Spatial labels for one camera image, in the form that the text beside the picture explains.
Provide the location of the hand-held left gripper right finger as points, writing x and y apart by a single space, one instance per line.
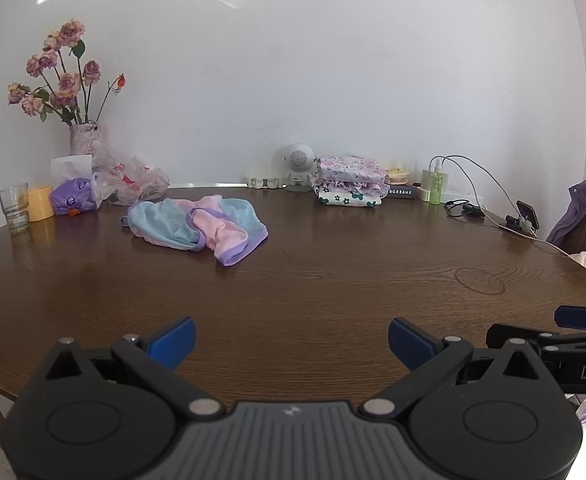
407 341

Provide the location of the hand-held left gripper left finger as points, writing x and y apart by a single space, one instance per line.
175 341

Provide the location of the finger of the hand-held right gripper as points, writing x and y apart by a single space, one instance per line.
533 336
580 317

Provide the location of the pastel blue pink garment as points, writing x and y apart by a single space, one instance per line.
173 223

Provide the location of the wooden chair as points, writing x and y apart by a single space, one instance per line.
585 237

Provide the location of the black phone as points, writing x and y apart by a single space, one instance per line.
528 214

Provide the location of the purple padded jacket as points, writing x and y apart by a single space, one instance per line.
580 200

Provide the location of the dark labelled box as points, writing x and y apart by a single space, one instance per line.
401 192

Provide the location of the folded white teal-flower garment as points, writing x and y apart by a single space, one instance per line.
345 200

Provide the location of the white power strip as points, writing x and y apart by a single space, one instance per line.
458 194

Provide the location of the green spray bottle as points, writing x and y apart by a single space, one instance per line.
437 187

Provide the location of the white charger block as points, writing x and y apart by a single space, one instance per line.
427 179

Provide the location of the clear plastic bag red print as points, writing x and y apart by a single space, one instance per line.
132 181

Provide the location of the yellow small pack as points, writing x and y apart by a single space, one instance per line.
398 175

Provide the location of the purple pouch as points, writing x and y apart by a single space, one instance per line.
70 196

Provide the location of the folded pink floral garment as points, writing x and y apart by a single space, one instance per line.
350 169

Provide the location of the yellow cup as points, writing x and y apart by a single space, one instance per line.
40 205

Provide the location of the white tissue pack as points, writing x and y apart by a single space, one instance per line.
70 166

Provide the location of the clear drinking glass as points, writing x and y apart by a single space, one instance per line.
14 208

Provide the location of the white round fan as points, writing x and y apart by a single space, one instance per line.
298 160

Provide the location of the dried pink rose bouquet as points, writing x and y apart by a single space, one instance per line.
68 82

